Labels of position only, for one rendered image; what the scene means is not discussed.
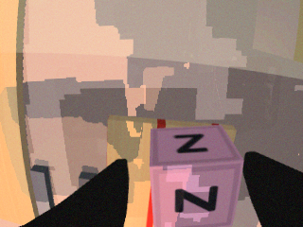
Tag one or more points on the pink letter cube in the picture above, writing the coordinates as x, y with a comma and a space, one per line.
195, 177

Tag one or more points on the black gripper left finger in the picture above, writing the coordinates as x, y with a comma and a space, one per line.
102, 202

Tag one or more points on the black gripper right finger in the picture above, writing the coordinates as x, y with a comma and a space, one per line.
276, 191

